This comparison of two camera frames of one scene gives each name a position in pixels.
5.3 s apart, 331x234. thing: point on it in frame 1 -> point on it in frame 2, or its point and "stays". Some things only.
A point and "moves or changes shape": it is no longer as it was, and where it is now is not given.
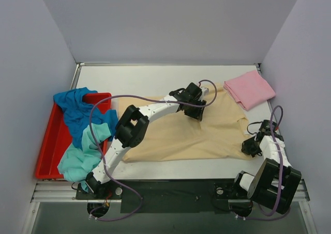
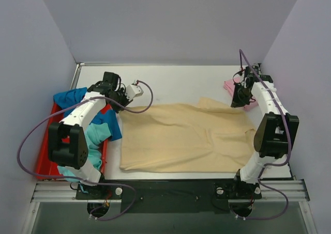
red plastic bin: [58, 145] stays
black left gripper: [196, 109] -> [120, 98]
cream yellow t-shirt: [220, 135] moves or changes shape
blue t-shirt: [79, 112] stays
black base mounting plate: [167, 196] stays
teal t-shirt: [77, 163] stays
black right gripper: [249, 146] -> [239, 98]
